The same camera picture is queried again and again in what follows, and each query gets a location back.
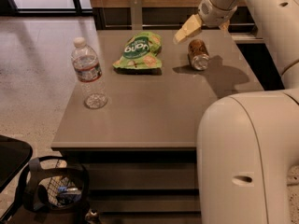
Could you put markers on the black chair seat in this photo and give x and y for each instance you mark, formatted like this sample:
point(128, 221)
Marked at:
point(14, 154)

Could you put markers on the clear plastic water bottle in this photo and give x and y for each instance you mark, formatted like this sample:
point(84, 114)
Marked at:
point(89, 74)

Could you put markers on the grey side shelf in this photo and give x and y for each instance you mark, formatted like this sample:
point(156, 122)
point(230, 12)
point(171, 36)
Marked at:
point(246, 38)

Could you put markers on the grey drawer cabinet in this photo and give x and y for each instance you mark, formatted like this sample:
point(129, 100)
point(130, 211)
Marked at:
point(140, 149)

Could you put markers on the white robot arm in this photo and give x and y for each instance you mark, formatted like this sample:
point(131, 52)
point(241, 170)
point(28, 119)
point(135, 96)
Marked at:
point(248, 142)

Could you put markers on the black mesh basket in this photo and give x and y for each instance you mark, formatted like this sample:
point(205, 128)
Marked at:
point(52, 190)

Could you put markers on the left metal bracket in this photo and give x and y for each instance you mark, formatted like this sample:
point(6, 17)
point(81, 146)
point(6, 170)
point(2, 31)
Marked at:
point(136, 14)

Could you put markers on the green snack bag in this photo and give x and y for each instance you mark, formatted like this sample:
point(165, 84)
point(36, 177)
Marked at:
point(140, 52)

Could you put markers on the orange soda can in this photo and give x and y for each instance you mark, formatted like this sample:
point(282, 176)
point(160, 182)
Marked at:
point(198, 55)

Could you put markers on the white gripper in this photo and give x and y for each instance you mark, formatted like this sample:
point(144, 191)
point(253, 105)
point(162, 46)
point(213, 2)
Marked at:
point(215, 15)

